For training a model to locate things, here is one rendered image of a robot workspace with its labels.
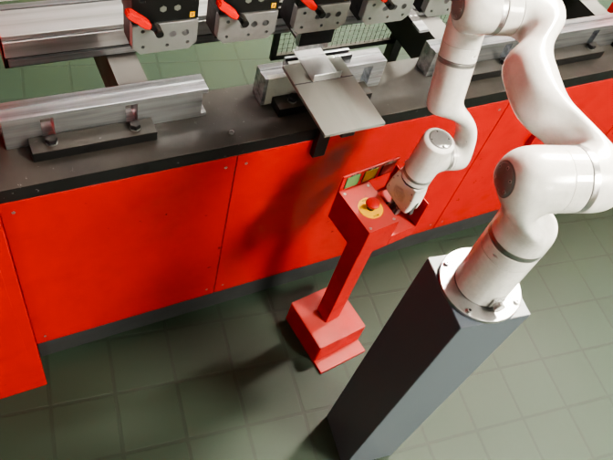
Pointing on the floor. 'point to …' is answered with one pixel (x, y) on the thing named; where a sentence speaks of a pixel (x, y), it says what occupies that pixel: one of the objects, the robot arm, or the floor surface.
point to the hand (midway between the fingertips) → (394, 208)
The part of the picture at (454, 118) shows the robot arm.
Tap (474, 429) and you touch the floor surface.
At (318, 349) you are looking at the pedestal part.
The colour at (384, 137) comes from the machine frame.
